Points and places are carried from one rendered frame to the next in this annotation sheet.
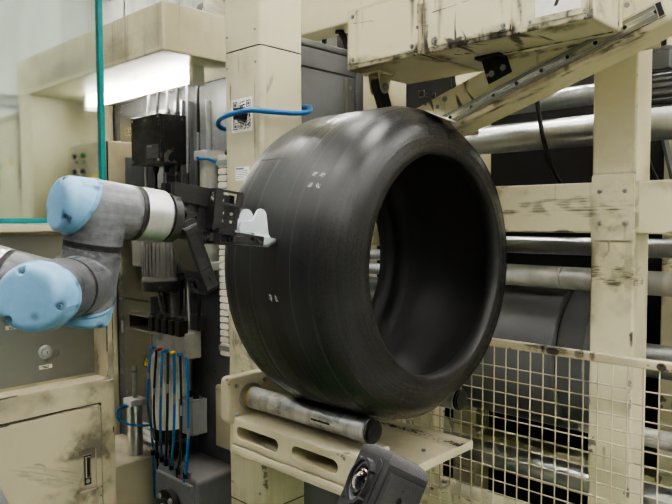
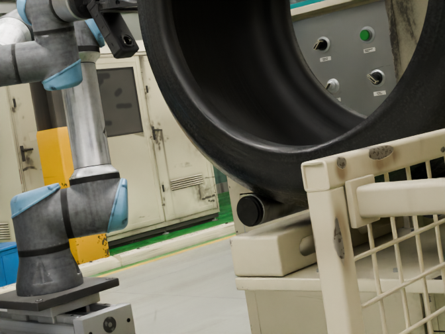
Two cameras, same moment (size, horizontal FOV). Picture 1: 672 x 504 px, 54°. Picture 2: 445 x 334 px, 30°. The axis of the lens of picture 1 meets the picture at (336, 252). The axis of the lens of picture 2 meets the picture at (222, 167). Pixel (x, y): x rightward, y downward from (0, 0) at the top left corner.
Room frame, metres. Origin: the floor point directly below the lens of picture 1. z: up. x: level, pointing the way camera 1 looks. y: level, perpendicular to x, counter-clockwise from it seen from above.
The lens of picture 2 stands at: (1.06, -1.23, 1.03)
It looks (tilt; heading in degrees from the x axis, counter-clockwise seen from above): 3 degrees down; 87
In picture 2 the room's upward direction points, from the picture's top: 9 degrees counter-clockwise
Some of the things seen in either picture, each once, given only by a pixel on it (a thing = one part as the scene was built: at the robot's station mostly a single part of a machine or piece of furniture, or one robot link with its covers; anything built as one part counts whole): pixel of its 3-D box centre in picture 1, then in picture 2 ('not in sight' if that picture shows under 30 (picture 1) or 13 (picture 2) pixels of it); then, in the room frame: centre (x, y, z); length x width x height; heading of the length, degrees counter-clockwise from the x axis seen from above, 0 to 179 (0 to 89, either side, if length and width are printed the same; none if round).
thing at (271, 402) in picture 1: (306, 412); (316, 191); (1.26, 0.06, 0.90); 0.35 x 0.05 x 0.05; 46
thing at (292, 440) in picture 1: (304, 444); (324, 231); (1.27, 0.06, 0.84); 0.36 x 0.09 x 0.06; 46
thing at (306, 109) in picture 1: (264, 115); not in sight; (1.53, 0.16, 1.52); 0.19 x 0.19 x 0.06; 46
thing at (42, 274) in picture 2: not in sight; (46, 266); (0.72, 0.66, 0.77); 0.15 x 0.15 x 0.10
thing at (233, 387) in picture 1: (295, 383); not in sight; (1.49, 0.09, 0.90); 0.40 x 0.03 x 0.10; 136
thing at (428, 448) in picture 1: (352, 445); (406, 254); (1.37, -0.03, 0.80); 0.37 x 0.36 x 0.02; 136
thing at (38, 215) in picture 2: not in sight; (41, 215); (0.73, 0.66, 0.88); 0.13 x 0.12 x 0.14; 2
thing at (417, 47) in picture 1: (482, 25); not in sight; (1.50, -0.33, 1.71); 0.61 x 0.25 x 0.15; 46
